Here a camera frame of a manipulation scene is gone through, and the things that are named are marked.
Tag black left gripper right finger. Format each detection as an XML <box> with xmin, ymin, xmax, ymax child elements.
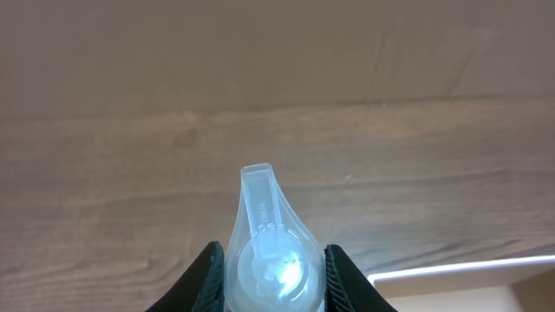
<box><xmin>324</xmin><ymin>244</ymin><xmax>396</xmax><ymax>312</ymax></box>

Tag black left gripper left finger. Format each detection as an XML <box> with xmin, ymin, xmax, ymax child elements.
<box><xmin>147</xmin><ymin>241</ymin><xmax>225</xmax><ymax>312</ymax></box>

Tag purple foam soap pump bottle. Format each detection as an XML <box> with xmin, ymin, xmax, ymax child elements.
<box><xmin>224</xmin><ymin>163</ymin><xmax>326</xmax><ymax>312</ymax></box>

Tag pink cardboard box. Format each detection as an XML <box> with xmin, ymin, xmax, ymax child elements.
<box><xmin>368</xmin><ymin>256</ymin><xmax>554</xmax><ymax>312</ymax></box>

